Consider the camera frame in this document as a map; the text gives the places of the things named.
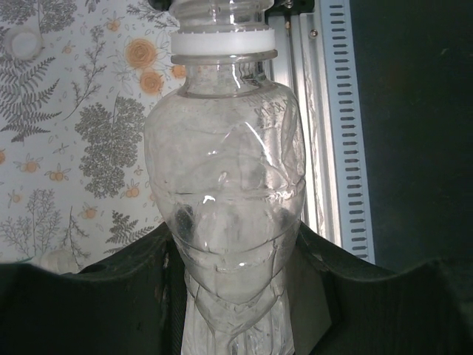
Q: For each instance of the white bottle cap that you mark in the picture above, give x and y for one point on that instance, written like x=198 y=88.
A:
x=23 y=45

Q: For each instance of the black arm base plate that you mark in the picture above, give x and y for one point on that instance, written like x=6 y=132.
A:
x=292 y=6

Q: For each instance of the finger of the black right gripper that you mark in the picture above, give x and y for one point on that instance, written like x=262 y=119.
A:
x=160 y=3

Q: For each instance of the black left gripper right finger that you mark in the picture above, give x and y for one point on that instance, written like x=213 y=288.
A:
x=388 y=314

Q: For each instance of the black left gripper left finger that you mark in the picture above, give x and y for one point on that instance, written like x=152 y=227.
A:
x=74 y=314

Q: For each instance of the clear unlabelled plastic bottle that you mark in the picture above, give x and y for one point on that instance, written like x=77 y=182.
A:
x=225 y=166

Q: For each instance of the floral table mat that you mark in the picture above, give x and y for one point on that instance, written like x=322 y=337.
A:
x=74 y=111

